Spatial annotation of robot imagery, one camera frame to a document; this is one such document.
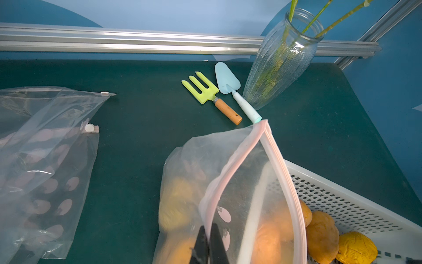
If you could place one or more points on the light blue toy trowel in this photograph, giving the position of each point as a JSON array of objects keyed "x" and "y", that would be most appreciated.
[{"x": 228, "y": 83}]

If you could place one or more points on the white perforated plastic basket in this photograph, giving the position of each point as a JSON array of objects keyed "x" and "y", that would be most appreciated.
[{"x": 398, "y": 240}]

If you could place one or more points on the green toy garden fork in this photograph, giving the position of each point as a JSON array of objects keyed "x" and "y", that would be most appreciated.
[{"x": 204, "y": 90}]

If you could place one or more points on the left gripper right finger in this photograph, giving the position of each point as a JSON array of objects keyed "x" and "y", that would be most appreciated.
[{"x": 217, "y": 252}]

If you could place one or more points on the orange potato basket top left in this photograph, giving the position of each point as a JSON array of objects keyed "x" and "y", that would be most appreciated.
[{"x": 307, "y": 213}]

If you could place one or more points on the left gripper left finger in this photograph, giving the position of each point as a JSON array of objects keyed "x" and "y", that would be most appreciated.
[{"x": 200, "y": 251}]

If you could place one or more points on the spare clear zipper bag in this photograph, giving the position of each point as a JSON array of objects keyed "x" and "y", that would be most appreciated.
[{"x": 48, "y": 149}]

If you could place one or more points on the right aluminium frame post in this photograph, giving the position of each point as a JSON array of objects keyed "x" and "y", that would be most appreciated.
[{"x": 369, "y": 40}]

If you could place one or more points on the large orange potato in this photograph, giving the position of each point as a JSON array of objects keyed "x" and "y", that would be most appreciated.
[{"x": 175, "y": 250}]

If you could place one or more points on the clear zipper bag pink zipper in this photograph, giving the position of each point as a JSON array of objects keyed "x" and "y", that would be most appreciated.
[{"x": 243, "y": 181}]

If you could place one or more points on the orange artificial flower stem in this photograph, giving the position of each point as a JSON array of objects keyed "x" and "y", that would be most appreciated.
[{"x": 292, "y": 10}]

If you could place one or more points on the ribbed glass vase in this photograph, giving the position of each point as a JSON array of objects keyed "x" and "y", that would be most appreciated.
[{"x": 285, "y": 53}]

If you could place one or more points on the yellow green potato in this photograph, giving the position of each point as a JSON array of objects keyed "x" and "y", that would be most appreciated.
[{"x": 177, "y": 204}]

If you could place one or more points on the wrinkled orange potato right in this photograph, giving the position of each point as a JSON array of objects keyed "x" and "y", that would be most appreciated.
[{"x": 322, "y": 238}]

